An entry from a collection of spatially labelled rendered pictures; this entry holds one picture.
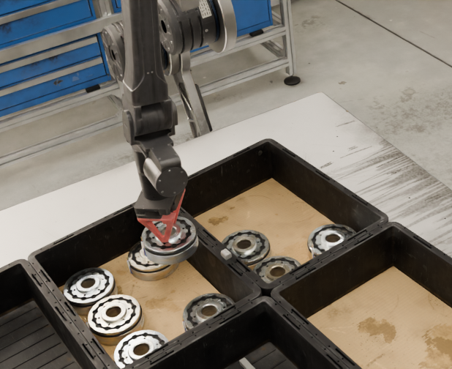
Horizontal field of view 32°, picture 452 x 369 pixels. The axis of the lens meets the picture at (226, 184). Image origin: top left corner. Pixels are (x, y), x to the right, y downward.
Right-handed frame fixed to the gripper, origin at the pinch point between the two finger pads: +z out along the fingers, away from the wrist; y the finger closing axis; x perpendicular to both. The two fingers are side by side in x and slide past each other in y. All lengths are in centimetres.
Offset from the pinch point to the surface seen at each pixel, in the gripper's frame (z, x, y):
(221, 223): 16.8, -3.5, 21.5
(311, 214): 16.8, -22.6, 25.6
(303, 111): 31, -12, 88
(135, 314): 13.6, 6.3, -9.0
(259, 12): 63, 27, 220
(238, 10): 59, 35, 214
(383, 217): 6.5, -38.5, 13.1
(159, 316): 16.4, 2.7, -6.6
